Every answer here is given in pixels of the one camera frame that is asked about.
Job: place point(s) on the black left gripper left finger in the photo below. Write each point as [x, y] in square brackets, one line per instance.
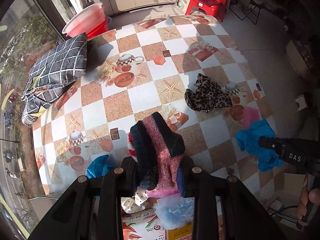
[90, 206]

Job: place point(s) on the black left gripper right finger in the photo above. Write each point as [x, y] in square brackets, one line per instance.
[243, 217]

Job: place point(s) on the white polka dot scrunchie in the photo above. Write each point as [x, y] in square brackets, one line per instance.
[138, 202]

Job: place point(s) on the light blue mesh bath puff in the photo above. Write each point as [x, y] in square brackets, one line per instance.
[175, 211]

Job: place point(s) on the pink foam sponge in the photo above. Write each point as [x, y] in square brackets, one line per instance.
[250, 115]

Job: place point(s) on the pink and black knit sock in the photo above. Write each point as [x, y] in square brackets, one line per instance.
[159, 153]

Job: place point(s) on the leopard print fabric scrunchie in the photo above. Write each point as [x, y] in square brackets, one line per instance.
[207, 97]

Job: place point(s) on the person's hand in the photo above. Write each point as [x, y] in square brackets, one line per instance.
[307, 196]

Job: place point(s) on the red patterned carton box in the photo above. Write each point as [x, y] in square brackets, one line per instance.
[183, 233]

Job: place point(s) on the floral white tissue box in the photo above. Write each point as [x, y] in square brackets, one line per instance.
[142, 225]

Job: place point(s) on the red striped knit item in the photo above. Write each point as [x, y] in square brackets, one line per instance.
[131, 148]

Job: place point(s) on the checkered patterned tablecloth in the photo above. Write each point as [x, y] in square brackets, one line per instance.
[145, 68]

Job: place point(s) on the checkered dark blue pillow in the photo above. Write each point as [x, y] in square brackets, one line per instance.
[51, 74]

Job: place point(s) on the black folding chair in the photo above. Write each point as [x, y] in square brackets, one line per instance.
[246, 9]

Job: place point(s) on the red plastic chair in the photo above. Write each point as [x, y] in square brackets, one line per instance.
[215, 8]

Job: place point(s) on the pink plastic basin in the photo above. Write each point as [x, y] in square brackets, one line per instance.
[85, 21]

